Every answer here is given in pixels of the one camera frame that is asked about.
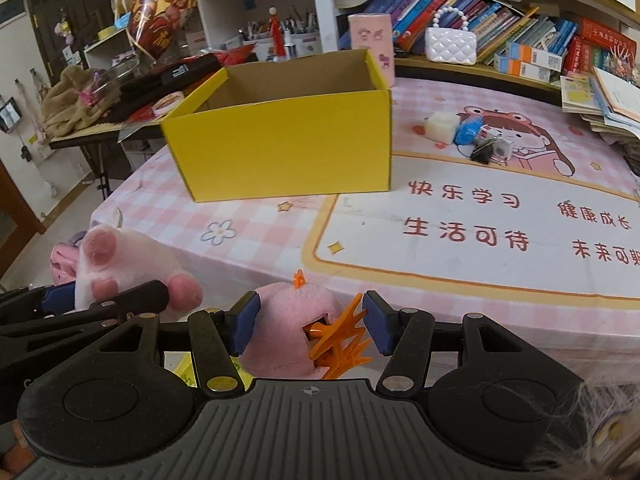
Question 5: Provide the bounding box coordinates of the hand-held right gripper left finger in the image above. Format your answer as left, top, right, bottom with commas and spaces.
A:
92, 291, 262, 394

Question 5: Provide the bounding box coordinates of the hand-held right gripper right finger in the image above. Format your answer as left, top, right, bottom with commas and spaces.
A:
362, 290, 531, 394

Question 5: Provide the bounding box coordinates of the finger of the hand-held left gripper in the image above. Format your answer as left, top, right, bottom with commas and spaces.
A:
0, 284, 77, 317
0, 280, 170, 361

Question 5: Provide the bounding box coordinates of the pink plush orange hair clip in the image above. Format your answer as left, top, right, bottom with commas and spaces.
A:
239, 270, 376, 380

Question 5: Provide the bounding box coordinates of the pink pig plush toy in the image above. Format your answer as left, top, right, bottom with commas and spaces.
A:
74, 225, 203, 323

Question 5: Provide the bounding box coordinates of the yellow cardboard box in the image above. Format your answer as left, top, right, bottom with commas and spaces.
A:
160, 49, 393, 203

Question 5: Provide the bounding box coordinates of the white charger plug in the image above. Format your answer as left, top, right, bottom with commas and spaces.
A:
425, 111, 461, 144

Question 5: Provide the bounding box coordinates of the pink purple bag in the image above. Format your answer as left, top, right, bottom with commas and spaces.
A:
49, 230, 90, 292

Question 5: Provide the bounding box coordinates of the pink checked printed desk mat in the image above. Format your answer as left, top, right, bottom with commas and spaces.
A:
90, 77, 640, 361

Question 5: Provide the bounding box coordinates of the black side table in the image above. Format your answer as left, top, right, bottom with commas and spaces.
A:
47, 120, 168, 201

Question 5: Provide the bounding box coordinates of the tape roll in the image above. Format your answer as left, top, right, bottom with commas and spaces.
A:
151, 91, 187, 117

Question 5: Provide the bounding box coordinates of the brown fluffy cloth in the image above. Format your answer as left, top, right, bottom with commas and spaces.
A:
40, 64, 121, 137

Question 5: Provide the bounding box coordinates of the black binder clip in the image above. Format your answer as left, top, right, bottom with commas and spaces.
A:
470, 141, 497, 165

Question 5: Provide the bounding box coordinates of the blue plastic toy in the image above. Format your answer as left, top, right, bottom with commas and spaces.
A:
454, 116, 485, 147

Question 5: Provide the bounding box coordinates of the small white box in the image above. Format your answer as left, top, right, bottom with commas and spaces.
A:
481, 129, 516, 166

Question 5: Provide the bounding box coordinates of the black box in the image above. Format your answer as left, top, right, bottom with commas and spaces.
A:
159, 54, 223, 87

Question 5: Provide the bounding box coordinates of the beige fluffy sleeve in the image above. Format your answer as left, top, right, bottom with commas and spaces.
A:
530, 375, 640, 480

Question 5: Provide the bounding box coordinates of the red printed bag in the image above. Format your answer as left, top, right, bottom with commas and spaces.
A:
125, 0, 198, 58

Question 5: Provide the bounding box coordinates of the pen holder with pens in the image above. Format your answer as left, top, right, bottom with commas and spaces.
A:
237, 7, 321, 58

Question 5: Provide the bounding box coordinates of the white quilted pearl handbag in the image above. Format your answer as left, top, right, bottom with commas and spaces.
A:
425, 6, 478, 67

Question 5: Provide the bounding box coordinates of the dark wooden door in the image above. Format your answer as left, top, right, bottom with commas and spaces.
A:
21, 0, 113, 76

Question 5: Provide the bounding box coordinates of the red figurine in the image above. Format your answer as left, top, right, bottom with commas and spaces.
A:
269, 6, 287, 61

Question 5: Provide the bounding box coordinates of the orange white carton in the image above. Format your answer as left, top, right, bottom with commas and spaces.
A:
494, 55, 561, 83
505, 42, 568, 68

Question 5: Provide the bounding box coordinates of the pink cylinder container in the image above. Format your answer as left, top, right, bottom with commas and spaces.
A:
347, 12, 397, 87

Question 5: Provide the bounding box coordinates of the white shelf unit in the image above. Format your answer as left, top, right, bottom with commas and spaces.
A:
82, 0, 341, 68

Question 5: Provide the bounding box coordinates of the pile of books and papers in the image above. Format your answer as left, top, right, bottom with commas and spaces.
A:
559, 66, 640, 143

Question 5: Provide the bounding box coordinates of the row of colourful books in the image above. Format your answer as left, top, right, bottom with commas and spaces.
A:
362, 0, 581, 68

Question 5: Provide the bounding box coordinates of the slim red book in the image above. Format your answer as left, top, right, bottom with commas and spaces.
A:
564, 35, 598, 77

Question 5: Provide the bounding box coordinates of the pink beaded crown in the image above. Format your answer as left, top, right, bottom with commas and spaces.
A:
607, 42, 640, 81

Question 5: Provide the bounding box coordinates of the thick red book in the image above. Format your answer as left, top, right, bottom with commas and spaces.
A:
577, 16, 638, 50

